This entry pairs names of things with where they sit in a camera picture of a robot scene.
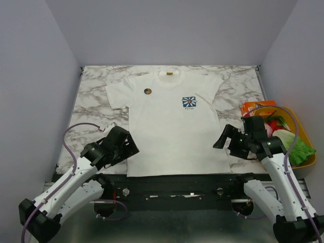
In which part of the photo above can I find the white t-shirt with flower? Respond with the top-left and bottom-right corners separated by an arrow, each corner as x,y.
105,70 -> 231,177

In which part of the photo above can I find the round blue orange brooch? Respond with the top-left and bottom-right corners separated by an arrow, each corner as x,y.
144,88 -> 152,95

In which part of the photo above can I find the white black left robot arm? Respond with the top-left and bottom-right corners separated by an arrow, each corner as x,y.
18,123 -> 139,242

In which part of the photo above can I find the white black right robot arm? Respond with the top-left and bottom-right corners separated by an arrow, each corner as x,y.
213,116 -> 323,242

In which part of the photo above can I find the pink round toy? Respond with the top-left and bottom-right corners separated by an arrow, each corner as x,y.
265,124 -> 273,137

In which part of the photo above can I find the orange cardboard box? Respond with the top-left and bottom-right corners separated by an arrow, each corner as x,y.
240,100 -> 276,116

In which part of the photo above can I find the red tomato toy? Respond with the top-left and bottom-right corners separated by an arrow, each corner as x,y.
264,119 -> 278,131

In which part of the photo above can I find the white cabbage toy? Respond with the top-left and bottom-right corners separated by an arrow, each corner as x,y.
272,129 -> 295,150

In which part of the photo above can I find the green onion toy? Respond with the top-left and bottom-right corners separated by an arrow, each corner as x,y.
264,111 -> 291,131

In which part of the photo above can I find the yellow plastic bin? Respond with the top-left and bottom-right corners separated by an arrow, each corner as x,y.
251,106 -> 316,169

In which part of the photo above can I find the green lettuce toy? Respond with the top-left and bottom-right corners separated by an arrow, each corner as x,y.
289,137 -> 316,166

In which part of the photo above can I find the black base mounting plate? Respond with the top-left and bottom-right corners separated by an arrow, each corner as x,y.
52,172 -> 269,212

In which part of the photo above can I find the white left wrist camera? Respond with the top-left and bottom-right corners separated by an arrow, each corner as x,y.
98,122 -> 117,133

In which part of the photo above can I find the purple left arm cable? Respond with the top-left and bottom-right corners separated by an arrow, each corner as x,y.
20,123 -> 129,243

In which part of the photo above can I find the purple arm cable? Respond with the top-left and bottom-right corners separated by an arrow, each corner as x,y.
20,123 -> 129,243
236,105 -> 321,243

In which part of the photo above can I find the aluminium frame rail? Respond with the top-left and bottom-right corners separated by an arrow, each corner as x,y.
261,180 -> 311,202

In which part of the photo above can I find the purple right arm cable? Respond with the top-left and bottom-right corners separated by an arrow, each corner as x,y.
236,105 -> 321,243

